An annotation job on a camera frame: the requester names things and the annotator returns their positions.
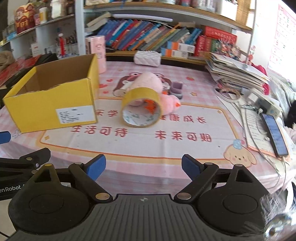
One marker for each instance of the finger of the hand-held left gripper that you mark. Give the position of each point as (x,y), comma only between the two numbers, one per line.
(34,156)
(4,137)

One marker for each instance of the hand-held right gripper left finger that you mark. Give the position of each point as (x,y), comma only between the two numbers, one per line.
(96,165)

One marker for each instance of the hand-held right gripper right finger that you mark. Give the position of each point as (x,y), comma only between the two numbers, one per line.
(189,165)

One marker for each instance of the yellow cardboard box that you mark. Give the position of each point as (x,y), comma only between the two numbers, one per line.
(34,111)

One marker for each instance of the yellow tape roll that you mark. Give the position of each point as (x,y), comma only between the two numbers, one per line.
(141,92)

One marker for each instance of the pink plush toy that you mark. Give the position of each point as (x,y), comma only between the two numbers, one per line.
(148,81)

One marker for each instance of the pink printed desk mat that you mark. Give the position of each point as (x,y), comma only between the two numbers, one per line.
(185,120)

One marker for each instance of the red paper envelopes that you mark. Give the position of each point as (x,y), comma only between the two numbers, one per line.
(13,69)

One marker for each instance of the printed paper sheet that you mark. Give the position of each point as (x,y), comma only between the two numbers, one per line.
(252,129)

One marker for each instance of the small white red device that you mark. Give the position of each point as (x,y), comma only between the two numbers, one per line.
(177,89)

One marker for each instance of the small metal tool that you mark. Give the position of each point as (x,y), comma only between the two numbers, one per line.
(247,106)

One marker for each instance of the black case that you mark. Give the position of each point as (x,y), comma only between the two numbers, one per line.
(46,59)

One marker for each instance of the smartphone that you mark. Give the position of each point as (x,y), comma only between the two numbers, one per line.
(275,134)

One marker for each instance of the small white carton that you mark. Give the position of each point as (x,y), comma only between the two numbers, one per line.
(35,49)

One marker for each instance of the white power strip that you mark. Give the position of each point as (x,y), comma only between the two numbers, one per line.
(268,104)

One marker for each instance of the stack of magazines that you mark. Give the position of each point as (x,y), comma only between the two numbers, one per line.
(233,71)

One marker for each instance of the pen holder with pens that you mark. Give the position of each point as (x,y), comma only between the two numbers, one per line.
(67,46)

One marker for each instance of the orange and blue carton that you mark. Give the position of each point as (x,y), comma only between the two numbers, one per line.
(174,53)
(181,46)

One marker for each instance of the white quilted purse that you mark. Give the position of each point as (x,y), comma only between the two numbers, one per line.
(148,58)

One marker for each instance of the red cloth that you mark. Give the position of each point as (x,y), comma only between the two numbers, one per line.
(262,71)

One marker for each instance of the pink cylindrical container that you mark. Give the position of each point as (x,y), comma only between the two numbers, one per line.
(100,46)

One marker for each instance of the grey knitted cloth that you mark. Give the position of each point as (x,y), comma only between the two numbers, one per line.
(283,90)

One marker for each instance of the red figure decoration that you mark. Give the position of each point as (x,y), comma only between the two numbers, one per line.
(25,18)

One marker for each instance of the thick red dictionary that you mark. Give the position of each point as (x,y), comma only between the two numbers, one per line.
(199,45)

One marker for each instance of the colourful paper ornament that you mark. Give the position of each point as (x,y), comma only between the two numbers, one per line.
(227,48)

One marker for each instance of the white cup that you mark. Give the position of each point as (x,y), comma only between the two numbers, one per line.
(43,15)

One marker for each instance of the small red deer figure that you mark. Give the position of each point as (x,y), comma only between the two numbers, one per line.
(251,53)

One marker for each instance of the large red book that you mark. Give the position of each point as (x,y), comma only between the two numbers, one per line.
(219,34)

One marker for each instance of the row of books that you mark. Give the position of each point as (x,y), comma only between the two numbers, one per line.
(138,34)

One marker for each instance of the grey lying book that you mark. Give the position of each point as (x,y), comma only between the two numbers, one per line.
(97,23)

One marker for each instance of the wicker basket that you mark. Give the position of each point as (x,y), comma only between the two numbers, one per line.
(245,10)

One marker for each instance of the wall chart poster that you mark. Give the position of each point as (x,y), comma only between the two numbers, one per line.
(282,39)

